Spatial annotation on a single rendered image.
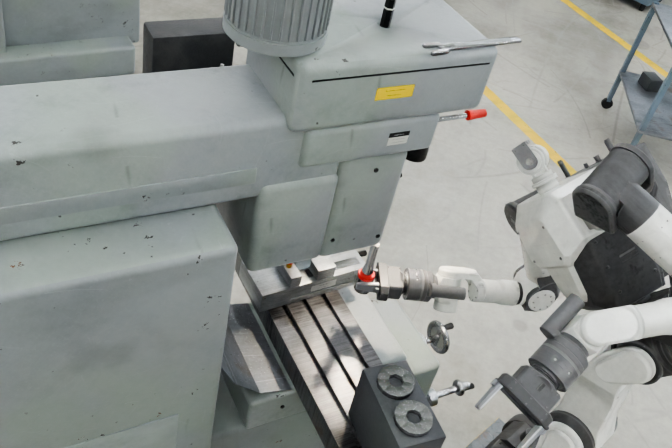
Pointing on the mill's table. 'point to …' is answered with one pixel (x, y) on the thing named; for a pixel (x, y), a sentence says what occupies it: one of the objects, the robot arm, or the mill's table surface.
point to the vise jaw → (322, 267)
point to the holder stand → (393, 410)
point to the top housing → (379, 66)
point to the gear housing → (367, 140)
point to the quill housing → (362, 202)
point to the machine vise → (297, 281)
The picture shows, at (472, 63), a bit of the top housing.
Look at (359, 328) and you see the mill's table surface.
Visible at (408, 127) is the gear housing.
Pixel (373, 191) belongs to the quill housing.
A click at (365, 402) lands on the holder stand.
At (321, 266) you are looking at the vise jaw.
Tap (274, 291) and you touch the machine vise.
